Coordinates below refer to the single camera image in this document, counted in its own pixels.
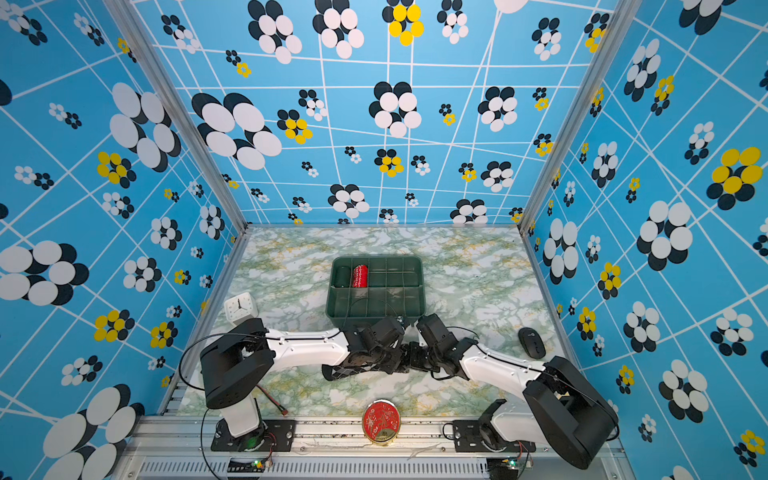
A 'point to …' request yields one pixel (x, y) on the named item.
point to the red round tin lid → (381, 421)
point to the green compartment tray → (363, 289)
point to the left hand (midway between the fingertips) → (402, 358)
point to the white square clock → (240, 309)
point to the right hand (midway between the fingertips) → (404, 360)
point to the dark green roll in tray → (342, 276)
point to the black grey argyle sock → (355, 363)
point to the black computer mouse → (532, 343)
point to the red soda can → (361, 276)
